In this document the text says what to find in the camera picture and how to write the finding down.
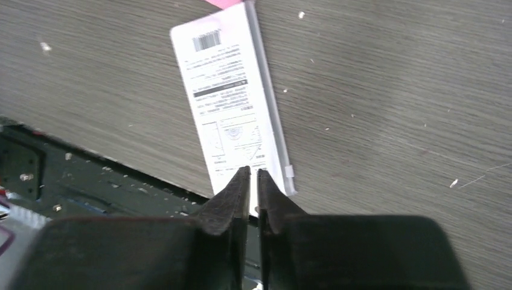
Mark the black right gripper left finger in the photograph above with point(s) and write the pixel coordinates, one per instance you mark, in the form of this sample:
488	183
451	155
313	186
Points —
204	250

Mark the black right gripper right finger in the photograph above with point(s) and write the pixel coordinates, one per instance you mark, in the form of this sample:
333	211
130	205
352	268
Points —
350	251

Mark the white ruler set package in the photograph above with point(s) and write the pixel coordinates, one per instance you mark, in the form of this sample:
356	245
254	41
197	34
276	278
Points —
227	81

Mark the pink student backpack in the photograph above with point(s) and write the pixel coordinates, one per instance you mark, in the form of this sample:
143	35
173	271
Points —
224	4

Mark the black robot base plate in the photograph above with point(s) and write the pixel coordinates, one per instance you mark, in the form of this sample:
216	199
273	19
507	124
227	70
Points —
44	179

